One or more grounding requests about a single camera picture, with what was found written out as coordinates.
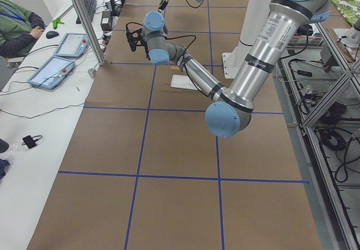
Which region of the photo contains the lower blue teach pendant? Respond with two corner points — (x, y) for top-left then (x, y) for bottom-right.
(27, 56), (75, 90)

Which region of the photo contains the black power adapter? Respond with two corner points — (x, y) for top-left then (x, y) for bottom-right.
(100, 11), (113, 32)

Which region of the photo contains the upper blue teach pendant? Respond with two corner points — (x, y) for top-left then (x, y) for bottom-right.
(54, 33), (88, 58)

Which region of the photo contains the blue teach pendant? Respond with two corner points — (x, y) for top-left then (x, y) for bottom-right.
(27, 56), (75, 90)
(54, 33), (88, 58)

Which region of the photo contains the person in green jacket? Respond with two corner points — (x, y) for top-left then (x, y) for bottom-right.
(1, 0), (46, 59)

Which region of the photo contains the white wooden towel rack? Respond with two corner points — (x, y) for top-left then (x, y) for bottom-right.
(170, 74), (200, 90)

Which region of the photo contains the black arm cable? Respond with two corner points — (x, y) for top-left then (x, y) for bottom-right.
(165, 34), (197, 62)

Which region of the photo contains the black computer mouse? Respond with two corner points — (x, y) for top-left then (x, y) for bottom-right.
(46, 30), (60, 39)

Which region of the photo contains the white basket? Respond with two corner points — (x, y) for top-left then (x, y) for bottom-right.
(288, 34), (323, 47)

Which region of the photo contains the aluminium frame post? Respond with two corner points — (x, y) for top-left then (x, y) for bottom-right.
(71, 0), (105, 66)

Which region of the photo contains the green plastic clamp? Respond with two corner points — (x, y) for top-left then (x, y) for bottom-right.
(52, 17), (64, 30)

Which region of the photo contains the black keyboard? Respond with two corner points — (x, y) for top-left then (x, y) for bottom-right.
(82, 0), (97, 22)

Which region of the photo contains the small metal cylinder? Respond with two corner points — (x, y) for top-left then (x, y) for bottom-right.
(88, 68), (96, 78)

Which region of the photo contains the small black box with cable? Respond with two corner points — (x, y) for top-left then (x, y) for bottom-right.
(22, 135), (43, 149)

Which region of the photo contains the white pedestal column base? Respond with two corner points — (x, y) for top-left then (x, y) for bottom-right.
(222, 0), (271, 79)

